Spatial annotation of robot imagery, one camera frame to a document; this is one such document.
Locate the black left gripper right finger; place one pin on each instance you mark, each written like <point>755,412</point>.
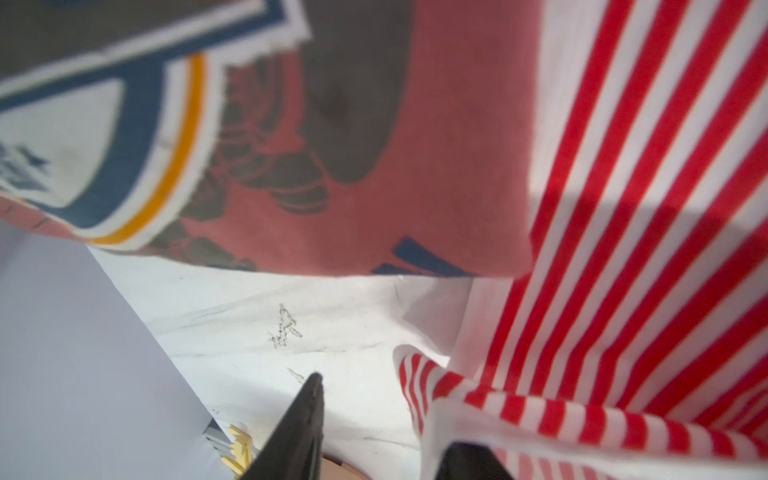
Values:
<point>465,461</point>

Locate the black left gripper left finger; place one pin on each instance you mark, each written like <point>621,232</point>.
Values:
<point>294,449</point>

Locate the red white striped tank top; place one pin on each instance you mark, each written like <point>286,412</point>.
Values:
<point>636,347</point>

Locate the folded red graphic tank top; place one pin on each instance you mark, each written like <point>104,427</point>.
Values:
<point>326,138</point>

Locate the yellow toy on floor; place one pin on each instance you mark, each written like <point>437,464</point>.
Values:
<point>241,452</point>

